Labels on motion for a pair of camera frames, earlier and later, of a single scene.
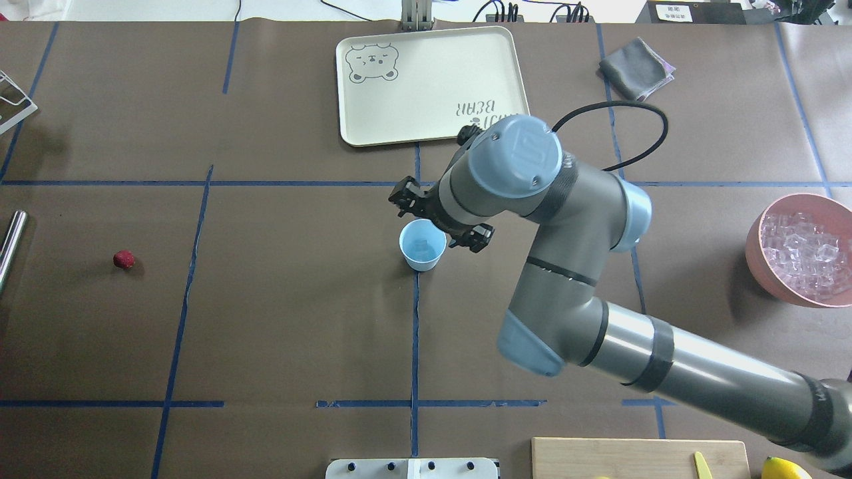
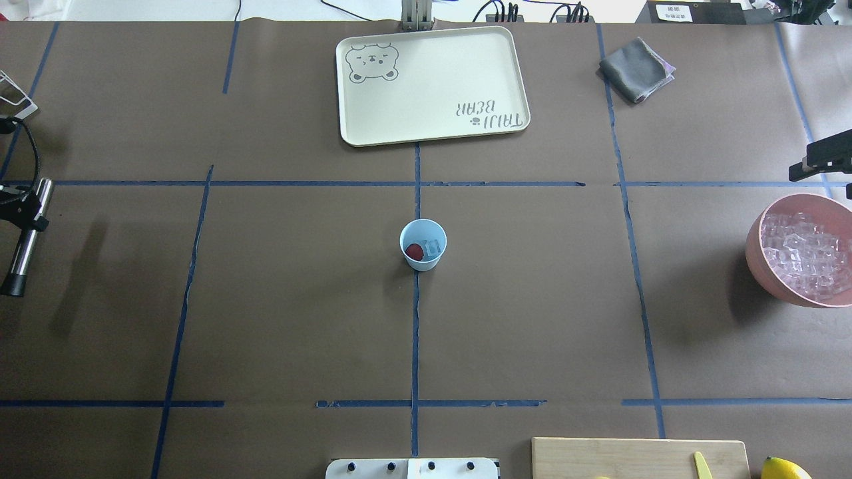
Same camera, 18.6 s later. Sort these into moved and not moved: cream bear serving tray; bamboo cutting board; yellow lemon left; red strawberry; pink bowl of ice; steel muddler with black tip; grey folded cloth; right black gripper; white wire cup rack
Moved: red strawberry; steel muddler with black tip; right black gripper
Not moved: bamboo cutting board; white wire cup rack; cream bear serving tray; yellow lemon left; pink bowl of ice; grey folded cloth
